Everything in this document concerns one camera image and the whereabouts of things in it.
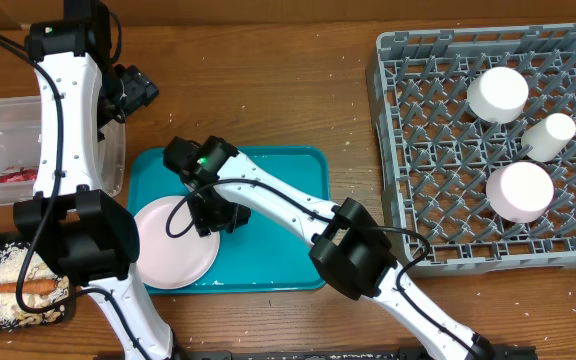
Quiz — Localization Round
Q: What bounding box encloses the large pink plate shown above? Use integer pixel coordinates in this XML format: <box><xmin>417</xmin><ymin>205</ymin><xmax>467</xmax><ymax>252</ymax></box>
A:
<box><xmin>135</xmin><ymin>196</ymin><xmax>220</xmax><ymax>290</ymax></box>

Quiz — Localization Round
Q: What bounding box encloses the red ketchup packet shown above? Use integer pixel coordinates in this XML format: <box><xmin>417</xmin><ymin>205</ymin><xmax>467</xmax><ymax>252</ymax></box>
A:
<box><xmin>0</xmin><ymin>167</ymin><xmax>38</xmax><ymax>183</ymax></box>

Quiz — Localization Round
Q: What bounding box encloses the orange carrot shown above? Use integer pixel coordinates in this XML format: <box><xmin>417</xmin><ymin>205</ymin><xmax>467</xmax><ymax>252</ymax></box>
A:
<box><xmin>0</xmin><ymin>279</ymin><xmax>57</xmax><ymax>296</ymax></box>

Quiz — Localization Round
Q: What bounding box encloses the rice and peanuts pile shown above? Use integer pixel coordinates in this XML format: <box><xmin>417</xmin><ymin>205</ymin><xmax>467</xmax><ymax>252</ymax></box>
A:
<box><xmin>0</xmin><ymin>243</ymin><xmax>70</xmax><ymax>331</ymax></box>

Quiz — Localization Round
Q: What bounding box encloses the grey dishwasher rack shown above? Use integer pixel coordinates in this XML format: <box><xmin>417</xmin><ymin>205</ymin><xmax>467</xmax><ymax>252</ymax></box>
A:
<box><xmin>366</xmin><ymin>23</ymin><xmax>576</xmax><ymax>276</ymax></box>

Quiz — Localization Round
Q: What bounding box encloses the small pink plate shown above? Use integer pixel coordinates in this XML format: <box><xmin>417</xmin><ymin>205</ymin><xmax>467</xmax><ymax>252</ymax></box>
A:
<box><xmin>486</xmin><ymin>161</ymin><xmax>554</xmax><ymax>223</ymax></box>

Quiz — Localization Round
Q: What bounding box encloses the pale green saucer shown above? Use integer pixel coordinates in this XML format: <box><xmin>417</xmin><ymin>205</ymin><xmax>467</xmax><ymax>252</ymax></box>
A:
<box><xmin>467</xmin><ymin>67</ymin><xmax>529</xmax><ymax>124</ymax></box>

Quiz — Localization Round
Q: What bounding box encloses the white cup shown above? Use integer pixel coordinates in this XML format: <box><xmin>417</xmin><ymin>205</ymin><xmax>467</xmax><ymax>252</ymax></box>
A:
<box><xmin>521</xmin><ymin>113</ymin><xmax>576</xmax><ymax>162</ymax></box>

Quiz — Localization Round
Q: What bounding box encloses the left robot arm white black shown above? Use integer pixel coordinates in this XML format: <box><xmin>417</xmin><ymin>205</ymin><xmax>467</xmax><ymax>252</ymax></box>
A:
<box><xmin>13</xmin><ymin>13</ymin><xmax>185</xmax><ymax>359</ymax></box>

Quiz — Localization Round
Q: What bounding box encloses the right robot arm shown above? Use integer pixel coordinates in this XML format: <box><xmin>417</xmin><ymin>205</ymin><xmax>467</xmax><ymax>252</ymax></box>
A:
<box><xmin>176</xmin><ymin>136</ymin><xmax>495</xmax><ymax>359</ymax></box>

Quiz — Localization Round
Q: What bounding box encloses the teal serving tray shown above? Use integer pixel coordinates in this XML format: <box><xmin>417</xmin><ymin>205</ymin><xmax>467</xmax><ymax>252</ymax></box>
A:
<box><xmin>127</xmin><ymin>146</ymin><xmax>330</xmax><ymax>295</ymax></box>

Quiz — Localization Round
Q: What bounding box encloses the clear plastic bin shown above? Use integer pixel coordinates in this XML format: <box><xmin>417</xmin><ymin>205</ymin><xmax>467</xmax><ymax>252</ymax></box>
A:
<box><xmin>0</xmin><ymin>96</ymin><xmax>41</xmax><ymax>206</ymax></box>

